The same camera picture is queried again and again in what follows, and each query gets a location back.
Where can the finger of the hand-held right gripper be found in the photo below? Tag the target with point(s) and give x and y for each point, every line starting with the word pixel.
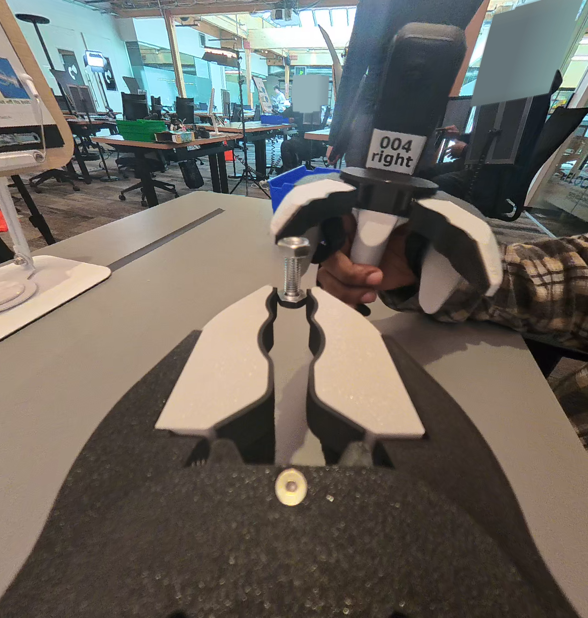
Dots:
pixel 472 241
pixel 308 198

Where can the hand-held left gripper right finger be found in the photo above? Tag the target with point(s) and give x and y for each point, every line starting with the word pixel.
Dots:
pixel 361 376

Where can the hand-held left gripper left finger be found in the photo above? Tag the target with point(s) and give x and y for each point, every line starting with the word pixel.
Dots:
pixel 221 367

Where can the blue divided parts bin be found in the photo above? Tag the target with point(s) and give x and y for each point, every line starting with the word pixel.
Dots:
pixel 282 186

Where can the silver hex bolt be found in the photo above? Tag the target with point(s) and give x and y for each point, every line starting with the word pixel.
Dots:
pixel 292 270

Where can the silver hex nut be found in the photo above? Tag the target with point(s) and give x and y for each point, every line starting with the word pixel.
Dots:
pixel 292 299

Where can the person's right hand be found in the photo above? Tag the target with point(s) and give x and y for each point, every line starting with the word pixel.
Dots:
pixel 352 280

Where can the small blue bin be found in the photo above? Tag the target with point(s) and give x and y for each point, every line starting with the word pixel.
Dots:
pixel 274 119

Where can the grey monitor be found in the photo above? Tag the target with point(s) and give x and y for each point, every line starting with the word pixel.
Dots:
pixel 496 130

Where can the wooden desk with black legs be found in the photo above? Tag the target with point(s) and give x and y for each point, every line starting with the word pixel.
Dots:
pixel 212 140
pixel 245 128

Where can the black office chair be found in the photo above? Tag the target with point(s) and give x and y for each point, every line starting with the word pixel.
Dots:
pixel 549 145
pixel 144 181

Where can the teal cardboard box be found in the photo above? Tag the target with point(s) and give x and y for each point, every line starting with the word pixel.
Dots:
pixel 176 137

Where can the black computer monitor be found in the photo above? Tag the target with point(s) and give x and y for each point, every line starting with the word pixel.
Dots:
pixel 135 106
pixel 184 110

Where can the black tripod with softbox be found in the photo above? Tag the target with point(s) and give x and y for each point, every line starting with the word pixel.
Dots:
pixel 220 57

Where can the green plastic crate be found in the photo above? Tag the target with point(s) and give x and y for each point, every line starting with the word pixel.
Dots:
pixel 139 130

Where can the white tablet stand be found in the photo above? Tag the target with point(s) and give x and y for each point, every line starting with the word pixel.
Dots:
pixel 57 285

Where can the black easel legs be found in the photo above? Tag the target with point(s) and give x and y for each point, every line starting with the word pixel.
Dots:
pixel 33 212

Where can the light panel on stand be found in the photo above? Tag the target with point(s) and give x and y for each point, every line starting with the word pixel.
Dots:
pixel 94 60

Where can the wood-backed display board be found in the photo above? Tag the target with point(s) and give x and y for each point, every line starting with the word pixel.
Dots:
pixel 57 116

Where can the black floor lamp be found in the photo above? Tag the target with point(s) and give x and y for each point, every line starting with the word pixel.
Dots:
pixel 33 18

